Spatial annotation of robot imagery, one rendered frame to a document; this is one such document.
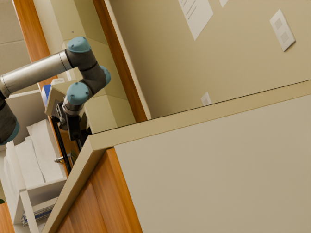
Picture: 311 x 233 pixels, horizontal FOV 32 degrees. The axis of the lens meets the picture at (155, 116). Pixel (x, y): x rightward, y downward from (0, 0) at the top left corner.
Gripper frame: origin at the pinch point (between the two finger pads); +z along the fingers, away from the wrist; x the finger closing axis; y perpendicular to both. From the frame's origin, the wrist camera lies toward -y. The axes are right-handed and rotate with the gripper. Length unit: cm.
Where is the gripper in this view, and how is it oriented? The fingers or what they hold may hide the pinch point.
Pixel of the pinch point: (66, 129)
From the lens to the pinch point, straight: 228.9
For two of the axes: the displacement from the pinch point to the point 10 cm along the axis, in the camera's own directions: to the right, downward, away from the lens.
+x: -9.0, 2.3, -3.8
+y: -3.4, -9.0, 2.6
